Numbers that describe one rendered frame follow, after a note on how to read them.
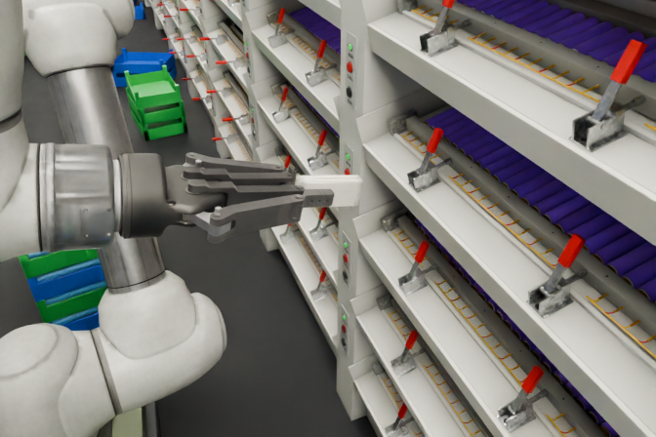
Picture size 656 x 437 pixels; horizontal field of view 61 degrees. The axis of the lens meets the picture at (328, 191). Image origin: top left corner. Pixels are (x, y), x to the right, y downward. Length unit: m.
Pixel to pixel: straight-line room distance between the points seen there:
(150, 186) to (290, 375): 1.10
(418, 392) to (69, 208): 0.74
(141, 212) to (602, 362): 0.45
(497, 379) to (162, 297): 0.55
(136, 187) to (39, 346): 0.55
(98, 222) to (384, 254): 0.62
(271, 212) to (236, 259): 1.39
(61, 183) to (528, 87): 0.46
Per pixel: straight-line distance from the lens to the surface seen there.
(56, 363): 0.99
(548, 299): 0.63
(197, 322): 1.03
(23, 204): 0.47
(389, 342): 1.12
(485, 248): 0.71
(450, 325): 0.88
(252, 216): 0.49
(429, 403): 1.04
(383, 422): 1.26
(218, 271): 1.85
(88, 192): 0.47
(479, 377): 0.83
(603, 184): 0.52
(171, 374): 1.03
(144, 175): 0.48
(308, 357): 1.57
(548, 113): 0.59
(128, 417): 1.21
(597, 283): 0.66
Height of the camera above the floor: 1.19
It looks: 33 degrees down
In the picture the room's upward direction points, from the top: straight up
